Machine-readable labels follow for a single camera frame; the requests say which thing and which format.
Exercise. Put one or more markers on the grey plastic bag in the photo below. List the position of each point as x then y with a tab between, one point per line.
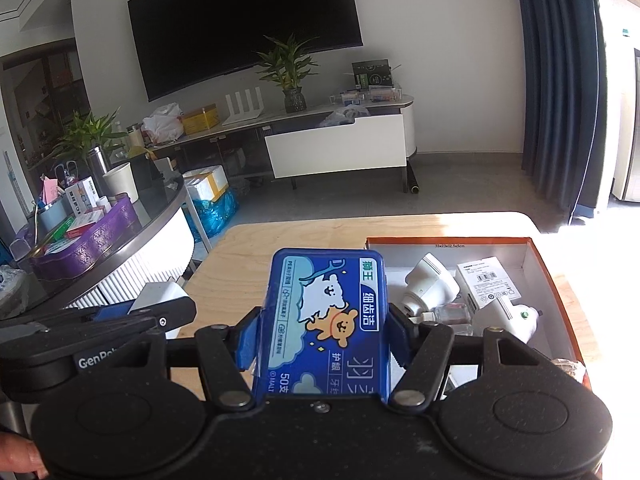
342	116

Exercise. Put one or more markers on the pink paper notes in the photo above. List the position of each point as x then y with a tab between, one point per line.
50	190

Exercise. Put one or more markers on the yellow tin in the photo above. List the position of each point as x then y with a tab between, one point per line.
200	119

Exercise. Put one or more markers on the bamboo plant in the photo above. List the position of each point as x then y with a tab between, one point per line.
85	135

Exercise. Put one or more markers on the person's left hand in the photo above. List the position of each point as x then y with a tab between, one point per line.
20	455

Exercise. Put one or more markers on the clear plastic organiser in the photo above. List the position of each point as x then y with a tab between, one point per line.
370	96

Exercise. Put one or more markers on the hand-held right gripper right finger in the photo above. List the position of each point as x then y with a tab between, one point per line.
400	335

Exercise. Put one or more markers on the black television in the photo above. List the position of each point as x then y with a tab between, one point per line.
240	25

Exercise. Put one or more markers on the plant in dark vase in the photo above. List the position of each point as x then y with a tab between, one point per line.
292	75

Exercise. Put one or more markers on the orange cardboard box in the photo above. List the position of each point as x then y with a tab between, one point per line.
545	270

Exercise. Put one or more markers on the black rectangular device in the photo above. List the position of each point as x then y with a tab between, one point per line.
149	174

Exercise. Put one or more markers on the small white box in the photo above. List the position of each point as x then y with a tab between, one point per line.
487	280

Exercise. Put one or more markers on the blue plastic bag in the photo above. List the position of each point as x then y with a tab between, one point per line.
215	215

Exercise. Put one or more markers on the steel thermos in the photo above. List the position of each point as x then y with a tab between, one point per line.
99	170

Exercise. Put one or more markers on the round ribbed white side table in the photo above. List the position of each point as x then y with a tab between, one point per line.
150	255

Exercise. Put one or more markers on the black tube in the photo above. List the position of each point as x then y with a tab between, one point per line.
413	182

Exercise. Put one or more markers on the dark blue curtain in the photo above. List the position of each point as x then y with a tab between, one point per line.
560	85

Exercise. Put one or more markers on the white plug-in heater green mark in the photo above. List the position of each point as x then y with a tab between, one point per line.
505	322

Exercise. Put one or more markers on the white router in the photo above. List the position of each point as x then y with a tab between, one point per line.
245	112

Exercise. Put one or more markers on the plain white plug-in heater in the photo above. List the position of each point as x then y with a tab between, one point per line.
432	282

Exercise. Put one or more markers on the grey-blue pen holder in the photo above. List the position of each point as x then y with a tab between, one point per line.
52	215

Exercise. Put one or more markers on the purple oval tin tray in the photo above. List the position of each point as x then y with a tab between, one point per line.
95	250

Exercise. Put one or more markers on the white plastic bag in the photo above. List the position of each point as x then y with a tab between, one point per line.
162	122

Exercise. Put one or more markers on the white box with blue print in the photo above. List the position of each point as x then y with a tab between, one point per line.
82	200

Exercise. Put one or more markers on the white paper cup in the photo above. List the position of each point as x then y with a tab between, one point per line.
120	182

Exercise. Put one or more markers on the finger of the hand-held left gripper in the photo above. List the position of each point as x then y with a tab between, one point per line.
165	315
112	312

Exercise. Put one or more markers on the white foam box yellow tape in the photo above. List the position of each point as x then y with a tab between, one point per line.
205	182

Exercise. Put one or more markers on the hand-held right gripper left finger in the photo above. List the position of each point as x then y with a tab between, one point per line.
245	340

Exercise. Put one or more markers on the clear liquid refill bottle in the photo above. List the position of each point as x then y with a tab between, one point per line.
450	316

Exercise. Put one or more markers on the red and white packet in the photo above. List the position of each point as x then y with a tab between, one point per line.
85	222

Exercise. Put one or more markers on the black gift box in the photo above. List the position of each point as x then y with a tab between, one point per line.
372	74

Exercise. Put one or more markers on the white television cabinet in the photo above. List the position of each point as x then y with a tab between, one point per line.
340	152

